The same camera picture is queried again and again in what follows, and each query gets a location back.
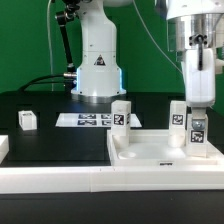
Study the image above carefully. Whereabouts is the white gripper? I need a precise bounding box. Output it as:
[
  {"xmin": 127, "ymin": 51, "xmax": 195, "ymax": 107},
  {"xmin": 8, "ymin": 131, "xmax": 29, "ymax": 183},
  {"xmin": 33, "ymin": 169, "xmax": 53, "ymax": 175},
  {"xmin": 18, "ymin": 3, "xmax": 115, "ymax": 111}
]
[{"xmin": 183, "ymin": 48, "xmax": 215, "ymax": 130}]

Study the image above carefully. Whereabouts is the white square table top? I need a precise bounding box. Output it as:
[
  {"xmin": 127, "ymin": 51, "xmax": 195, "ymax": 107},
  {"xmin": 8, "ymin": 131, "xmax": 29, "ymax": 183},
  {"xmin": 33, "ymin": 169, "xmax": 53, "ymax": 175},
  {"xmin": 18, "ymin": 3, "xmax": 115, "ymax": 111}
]
[{"xmin": 107, "ymin": 130, "xmax": 224, "ymax": 167}]

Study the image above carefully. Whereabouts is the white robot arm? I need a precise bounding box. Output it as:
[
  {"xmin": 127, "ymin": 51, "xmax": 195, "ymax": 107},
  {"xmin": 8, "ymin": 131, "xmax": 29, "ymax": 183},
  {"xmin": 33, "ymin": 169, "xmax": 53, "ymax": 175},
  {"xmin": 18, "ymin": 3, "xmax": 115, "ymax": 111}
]
[{"xmin": 72, "ymin": 0, "xmax": 224, "ymax": 130}]

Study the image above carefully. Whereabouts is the white U-shaped fence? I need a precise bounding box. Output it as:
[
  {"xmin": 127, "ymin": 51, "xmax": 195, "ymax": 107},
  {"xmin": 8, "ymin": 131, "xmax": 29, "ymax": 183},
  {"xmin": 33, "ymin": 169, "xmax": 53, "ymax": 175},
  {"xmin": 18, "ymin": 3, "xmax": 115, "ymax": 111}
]
[{"xmin": 0, "ymin": 134, "xmax": 224, "ymax": 195}]

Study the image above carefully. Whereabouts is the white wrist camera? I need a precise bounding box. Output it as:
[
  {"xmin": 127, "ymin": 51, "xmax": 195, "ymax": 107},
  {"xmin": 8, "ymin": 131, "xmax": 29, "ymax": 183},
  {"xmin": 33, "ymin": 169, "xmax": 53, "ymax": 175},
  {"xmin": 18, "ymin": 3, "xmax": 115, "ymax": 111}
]
[{"xmin": 215, "ymin": 59, "xmax": 224, "ymax": 74}]

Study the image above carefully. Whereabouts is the thin grey cable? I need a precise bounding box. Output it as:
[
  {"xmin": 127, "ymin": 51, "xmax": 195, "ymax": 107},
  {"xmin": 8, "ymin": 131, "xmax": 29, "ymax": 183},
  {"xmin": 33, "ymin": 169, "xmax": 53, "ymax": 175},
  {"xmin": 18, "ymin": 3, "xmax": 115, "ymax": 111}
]
[{"xmin": 131, "ymin": 0, "xmax": 184, "ymax": 75}]

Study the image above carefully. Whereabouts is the white marker base plate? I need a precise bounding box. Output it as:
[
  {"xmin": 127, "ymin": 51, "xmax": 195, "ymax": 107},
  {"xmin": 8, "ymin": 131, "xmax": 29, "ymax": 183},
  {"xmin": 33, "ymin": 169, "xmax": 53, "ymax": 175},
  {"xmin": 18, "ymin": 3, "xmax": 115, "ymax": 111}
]
[{"xmin": 56, "ymin": 113, "xmax": 141, "ymax": 128}]

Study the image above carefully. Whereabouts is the black cable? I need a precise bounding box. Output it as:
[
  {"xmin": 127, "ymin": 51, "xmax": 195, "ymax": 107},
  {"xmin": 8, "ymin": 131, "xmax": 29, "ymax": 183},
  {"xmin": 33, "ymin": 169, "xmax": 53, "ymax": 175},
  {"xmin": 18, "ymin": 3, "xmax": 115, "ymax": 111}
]
[{"xmin": 18, "ymin": 73, "xmax": 68, "ymax": 93}]

